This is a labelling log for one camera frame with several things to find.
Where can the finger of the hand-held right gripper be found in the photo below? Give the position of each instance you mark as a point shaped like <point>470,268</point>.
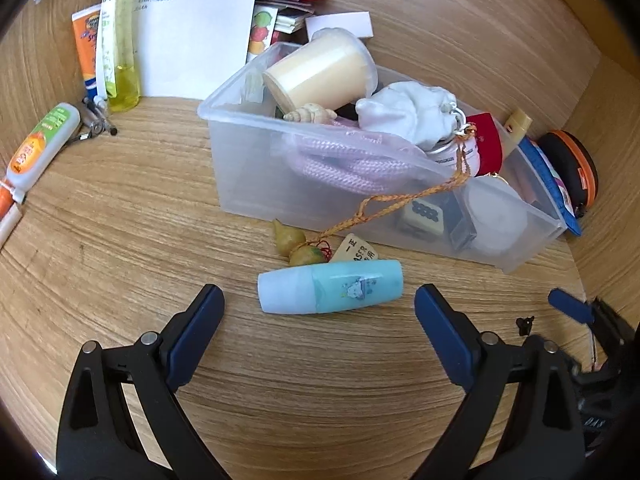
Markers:
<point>570,305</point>

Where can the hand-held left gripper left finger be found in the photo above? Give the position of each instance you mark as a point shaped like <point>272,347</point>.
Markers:
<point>195,335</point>

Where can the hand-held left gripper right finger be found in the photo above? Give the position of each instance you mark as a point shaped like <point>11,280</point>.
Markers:
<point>445,340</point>

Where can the light blue capped tube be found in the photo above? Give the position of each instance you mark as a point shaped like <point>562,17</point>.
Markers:
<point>340,287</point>

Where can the clear plastic box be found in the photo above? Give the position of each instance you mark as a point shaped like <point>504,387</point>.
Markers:
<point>245,170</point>

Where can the red cloth pouch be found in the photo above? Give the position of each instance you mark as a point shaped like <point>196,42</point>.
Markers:
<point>487,142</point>

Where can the wooden desktop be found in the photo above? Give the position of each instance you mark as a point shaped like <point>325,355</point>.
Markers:
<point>150,240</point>

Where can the small black clip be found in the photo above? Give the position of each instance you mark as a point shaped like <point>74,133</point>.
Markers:
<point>526,325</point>

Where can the small black box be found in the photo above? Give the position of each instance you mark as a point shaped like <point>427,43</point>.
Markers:
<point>460,232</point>

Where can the blue flat pouch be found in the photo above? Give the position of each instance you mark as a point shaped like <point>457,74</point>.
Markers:
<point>552,185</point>

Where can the white eraser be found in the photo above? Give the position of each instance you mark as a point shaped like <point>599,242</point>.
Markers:
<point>357,250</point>

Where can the mahjong tile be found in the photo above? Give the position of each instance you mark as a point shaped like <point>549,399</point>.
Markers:
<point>424,216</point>

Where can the black orange round case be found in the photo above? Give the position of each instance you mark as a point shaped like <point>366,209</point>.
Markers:
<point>575,165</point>

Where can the white round jar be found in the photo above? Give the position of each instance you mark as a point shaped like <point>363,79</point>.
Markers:
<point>450,157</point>

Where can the yellow plastic tube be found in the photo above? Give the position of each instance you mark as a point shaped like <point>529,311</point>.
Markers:
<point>517,130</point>

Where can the orange white marker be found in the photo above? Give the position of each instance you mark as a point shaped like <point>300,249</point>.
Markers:
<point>7,220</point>

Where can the white cloth pouch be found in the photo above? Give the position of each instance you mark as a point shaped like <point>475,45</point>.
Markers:
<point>405,110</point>

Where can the metal clippers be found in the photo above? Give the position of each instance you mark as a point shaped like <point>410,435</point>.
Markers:
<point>95,122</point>

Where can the green orange tube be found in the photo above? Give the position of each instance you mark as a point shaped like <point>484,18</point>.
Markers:
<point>42,145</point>

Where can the seashell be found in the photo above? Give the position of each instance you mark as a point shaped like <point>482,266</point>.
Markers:
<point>307,114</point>

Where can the yellow spray bottle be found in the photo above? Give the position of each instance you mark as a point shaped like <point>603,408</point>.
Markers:
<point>120,60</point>

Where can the cream plastic cup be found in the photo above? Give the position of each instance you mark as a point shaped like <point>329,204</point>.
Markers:
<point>320,72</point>

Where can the large white paper sheet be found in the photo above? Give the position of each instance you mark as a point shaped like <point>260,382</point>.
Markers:
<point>200,35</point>

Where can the orange sunscreen tube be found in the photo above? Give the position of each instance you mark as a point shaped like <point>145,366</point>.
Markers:
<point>87,45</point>

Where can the small white cardboard box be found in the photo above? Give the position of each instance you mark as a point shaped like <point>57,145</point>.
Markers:
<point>345,25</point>

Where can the stack of sticker sheets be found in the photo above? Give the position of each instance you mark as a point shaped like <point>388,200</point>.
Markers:
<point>285,5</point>

